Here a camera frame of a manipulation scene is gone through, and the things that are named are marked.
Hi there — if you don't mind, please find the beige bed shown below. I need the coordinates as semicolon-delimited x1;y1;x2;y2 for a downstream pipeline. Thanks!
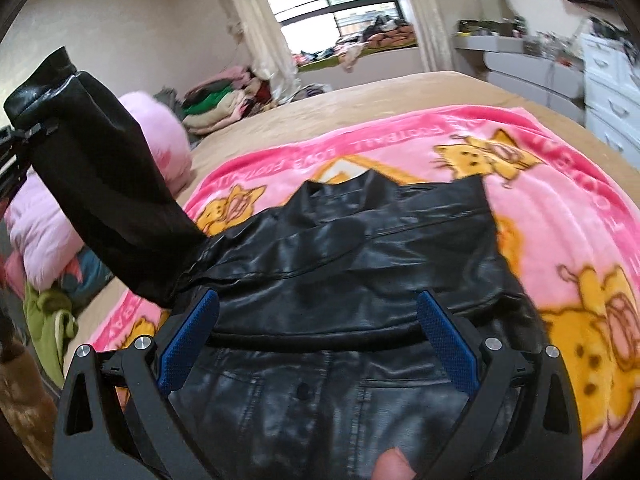
70;71;591;356

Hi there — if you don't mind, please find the brown fuzzy cloth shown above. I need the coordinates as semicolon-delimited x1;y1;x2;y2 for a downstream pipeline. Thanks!
0;347;57;463

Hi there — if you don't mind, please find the black leather jacket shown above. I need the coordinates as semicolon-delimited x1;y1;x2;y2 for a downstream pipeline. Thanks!
2;46;548;480

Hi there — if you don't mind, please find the cream curtain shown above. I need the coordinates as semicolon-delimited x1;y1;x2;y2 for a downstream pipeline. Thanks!
216;0;302;97
387;0;454;75

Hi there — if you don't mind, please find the pink fluffy quilt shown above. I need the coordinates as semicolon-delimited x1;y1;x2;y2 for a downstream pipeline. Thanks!
4;91;194;292

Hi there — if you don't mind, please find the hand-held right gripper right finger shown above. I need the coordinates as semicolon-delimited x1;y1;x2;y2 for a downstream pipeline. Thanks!
416;290;584;480

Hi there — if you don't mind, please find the arched vanity mirror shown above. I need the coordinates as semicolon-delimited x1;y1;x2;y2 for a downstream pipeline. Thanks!
476;0;517;25

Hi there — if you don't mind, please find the blue printed cloth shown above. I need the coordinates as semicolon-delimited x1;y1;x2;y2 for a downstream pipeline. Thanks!
61;246;114;307

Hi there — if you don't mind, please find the heap of clothes on windowsill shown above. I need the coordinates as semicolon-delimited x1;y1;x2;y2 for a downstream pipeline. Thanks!
291;15;419;70

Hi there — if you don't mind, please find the white dresser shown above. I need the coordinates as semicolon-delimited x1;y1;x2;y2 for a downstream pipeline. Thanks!
579;31;640;157

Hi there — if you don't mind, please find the pink cartoon printed blanket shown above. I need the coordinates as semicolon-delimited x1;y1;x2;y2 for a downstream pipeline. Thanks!
87;104;640;476

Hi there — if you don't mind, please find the pile of folded clothes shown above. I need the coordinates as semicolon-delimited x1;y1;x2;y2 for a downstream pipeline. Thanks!
181;64;282;135

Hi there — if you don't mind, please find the grey vanity desk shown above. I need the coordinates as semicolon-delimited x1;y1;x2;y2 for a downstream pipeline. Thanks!
452;32;587;127

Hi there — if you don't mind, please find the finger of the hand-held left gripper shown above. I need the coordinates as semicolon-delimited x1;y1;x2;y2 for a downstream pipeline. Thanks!
7;120;58;142

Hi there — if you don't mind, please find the person's right hand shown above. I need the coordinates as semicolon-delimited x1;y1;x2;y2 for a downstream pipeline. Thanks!
374;447;418;480

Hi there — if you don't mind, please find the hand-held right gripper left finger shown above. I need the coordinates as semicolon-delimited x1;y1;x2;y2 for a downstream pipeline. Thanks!
52;290;221;480

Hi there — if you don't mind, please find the green cloth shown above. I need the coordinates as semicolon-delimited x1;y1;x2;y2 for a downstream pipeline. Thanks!
23;284;80;389

